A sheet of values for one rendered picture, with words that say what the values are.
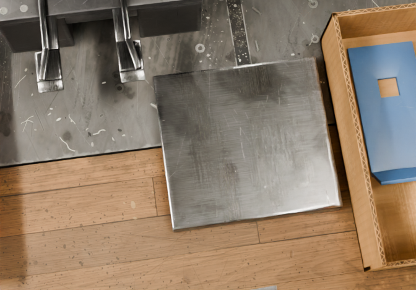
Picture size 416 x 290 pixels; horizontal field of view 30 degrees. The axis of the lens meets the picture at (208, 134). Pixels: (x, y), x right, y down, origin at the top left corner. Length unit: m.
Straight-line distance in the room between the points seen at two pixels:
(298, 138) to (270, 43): 0.11
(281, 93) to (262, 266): 0.18
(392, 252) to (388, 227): 0.02
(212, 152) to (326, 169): 0.11
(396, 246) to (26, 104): 0.40
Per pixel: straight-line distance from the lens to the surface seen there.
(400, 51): 0.85
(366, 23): 0.82
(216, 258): 0.78
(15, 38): 0.81
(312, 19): 0.85
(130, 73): 0.73
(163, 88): 0.79
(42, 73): 0.74
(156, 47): 0.83
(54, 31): 0.75
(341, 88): 0.78
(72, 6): 0.76
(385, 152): 0.81
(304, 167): 0.78
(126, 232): 0.78
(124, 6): 0.75
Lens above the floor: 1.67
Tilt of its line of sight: 75 degrees down
